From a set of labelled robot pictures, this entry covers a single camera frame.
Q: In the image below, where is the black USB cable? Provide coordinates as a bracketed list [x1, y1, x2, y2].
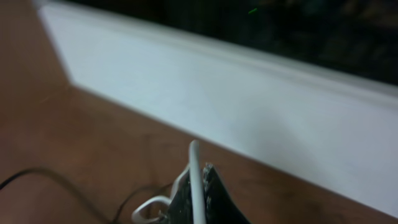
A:
[0, 167, 174, 224]

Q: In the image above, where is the white USB cable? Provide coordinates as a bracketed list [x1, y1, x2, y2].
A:
[131, 139, 208, 224]

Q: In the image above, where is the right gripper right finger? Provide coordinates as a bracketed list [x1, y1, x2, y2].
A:
[203, 164, 251, 224]

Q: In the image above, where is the white wall ledge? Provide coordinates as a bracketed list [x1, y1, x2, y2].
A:
[34, 1, 397, 216]

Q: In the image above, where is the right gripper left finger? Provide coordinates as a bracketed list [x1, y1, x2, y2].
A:
[159, 175, 193, 224]

